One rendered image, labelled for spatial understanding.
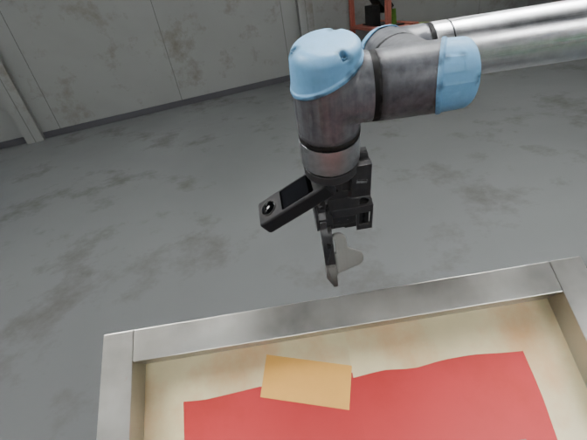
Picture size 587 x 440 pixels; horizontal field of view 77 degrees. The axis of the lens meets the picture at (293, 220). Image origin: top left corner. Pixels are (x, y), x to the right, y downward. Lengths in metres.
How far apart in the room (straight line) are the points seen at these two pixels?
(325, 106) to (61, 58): 8.11
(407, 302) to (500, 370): 0.13
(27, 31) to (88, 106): 1.46
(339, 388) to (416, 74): 0.36
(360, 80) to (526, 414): 0.40
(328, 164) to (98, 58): 7.96
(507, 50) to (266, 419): 0.54
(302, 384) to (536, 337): 0.28
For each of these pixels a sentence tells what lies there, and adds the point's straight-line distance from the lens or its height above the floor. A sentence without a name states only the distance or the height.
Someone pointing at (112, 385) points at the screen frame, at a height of 1.53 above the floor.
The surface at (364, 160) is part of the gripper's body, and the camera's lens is 0.50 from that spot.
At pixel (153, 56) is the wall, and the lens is 8.24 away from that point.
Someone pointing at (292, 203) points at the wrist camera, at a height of 1.63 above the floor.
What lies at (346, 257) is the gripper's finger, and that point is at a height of 1.53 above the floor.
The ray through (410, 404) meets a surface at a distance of 0.49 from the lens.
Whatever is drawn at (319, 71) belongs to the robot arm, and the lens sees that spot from 0.38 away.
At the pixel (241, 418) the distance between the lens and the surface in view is 0.49.
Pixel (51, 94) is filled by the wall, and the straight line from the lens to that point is 8.60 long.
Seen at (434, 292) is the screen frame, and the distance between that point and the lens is 0.48.
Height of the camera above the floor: 1.89
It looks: 33 degrees down
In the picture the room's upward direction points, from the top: 10 degrees counter-clockwise
